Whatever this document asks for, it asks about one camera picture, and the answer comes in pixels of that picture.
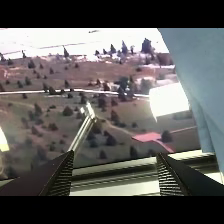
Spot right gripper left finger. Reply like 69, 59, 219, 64
0, 149, 75, 197

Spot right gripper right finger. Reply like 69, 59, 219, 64
155, 152, 224, 197

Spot blue garment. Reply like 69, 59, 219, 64
157, 27, 224, 175

